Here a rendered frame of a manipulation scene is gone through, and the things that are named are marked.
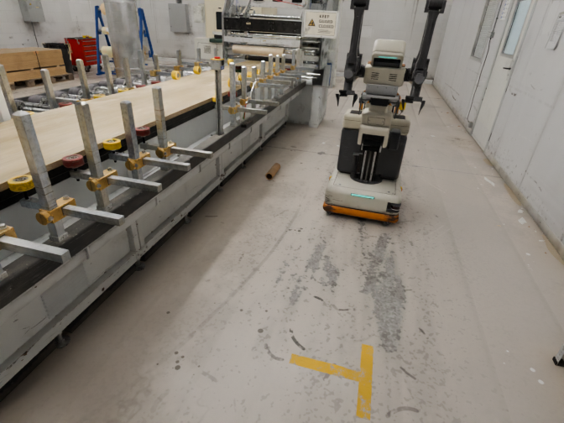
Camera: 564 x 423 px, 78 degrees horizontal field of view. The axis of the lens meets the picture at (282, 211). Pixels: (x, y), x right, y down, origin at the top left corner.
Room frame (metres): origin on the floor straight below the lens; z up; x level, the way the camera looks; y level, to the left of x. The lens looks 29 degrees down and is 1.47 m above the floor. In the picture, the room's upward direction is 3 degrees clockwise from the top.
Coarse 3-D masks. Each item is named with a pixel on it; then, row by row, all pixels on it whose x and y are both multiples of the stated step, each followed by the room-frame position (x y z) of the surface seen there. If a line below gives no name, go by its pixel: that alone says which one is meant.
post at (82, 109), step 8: (80, 104) 1.32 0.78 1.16; (88, 104) 1.35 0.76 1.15; (80, 112) 1.32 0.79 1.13; (88, 112) 1.34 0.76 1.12; (80, 120) 1.32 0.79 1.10; (88, 120) 1.33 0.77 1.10; (80, 128) 1.32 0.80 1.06; (88, 128) 1.32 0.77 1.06; (88, 136) 1.31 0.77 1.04; (88, 144) 1.32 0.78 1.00; (96, 144) 1.34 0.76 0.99; (88, 152) 1.32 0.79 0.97; (96, 152) 1.33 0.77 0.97; (88, 160) 1.32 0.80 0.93; (96, 160) 1.32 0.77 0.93; (96, 168) 1.31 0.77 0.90; (96, 176) 1.31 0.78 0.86; (96, 192) 1.32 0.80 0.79; (104, 192) 1.33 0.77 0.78; (104, 200) 1.32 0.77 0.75
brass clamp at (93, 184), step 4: (104, 172) 1.38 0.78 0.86; (108, 172) 1.38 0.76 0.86; (112, 172) 1.39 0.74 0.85; (116, 172) 1.41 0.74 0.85; (104, 176) 1.34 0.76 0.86; (108, 176) 1.36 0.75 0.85; (88, 180) 1.29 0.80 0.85; (92, 180) 1.29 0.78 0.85; (96, 180) 1.30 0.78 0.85; (100, 180) 1.31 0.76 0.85; (104, 180) 1.33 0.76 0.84; (88, 184) 1.29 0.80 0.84; (92, 184) 1.29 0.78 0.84; (96, 184) 1.29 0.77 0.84; (100, 184) 1.31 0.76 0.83; (104, 184) 1.33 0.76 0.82; (108, 184) 1.35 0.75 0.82; (88, 188) 1.29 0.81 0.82; (92, 188) 1.29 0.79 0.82; (96, 188) 1.29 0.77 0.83; (100, 188) 1.30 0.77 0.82; (104, 188) 1.33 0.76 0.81
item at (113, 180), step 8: (72, 176) 1.39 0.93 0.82; (80, 176) 1.39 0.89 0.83; (88, 176) 1.38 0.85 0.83; (112, 176) 1.36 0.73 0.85; (120, 176) 1.37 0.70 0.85; (112, 184) 1.35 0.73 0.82; (120, 184) 1.34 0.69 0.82; (128, 184) 1.33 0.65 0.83; (136, 184) 1.32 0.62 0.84; (144, 184) 1.31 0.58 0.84; (152, 184) 1.31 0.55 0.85; (160, 184) 1.32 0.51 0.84
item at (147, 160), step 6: (114, 156) 1.63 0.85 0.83; (120, 156) 1.62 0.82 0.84; (126, 156) 1.62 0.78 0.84; (144, 162) 1.59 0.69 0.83; (150, 162) 1.59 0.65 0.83; (156, 162) 1.58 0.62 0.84; (162, 162) 1.57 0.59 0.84; (168, 162) 1.57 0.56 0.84; (174, 162) 1.57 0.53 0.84; (180, 162) 1.58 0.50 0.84; (168, 168) 1.56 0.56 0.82; (174, 168) 1.56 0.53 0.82; (180, 168) 1.55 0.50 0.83; (186, 168) 1.54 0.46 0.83
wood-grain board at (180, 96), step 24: (120, 96) 2.72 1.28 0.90; (144, 96) 2.77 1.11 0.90; (168, 96) 2.82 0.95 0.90; (192, 96) 2.87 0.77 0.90; (48, 120) 1.97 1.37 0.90; (72, 120) 1.99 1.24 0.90; (96, 120) 2.02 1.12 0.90; (120, 120) 2.05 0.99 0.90; (144, 120) 2.08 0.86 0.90; (0, 144) 1.53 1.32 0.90; (48, 144) 1.56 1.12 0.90; (72, 144) 1.58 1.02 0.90; (0, 168) 1.27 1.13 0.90; (24, 168) 1.28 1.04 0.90; (48, 168) 1.33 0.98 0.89
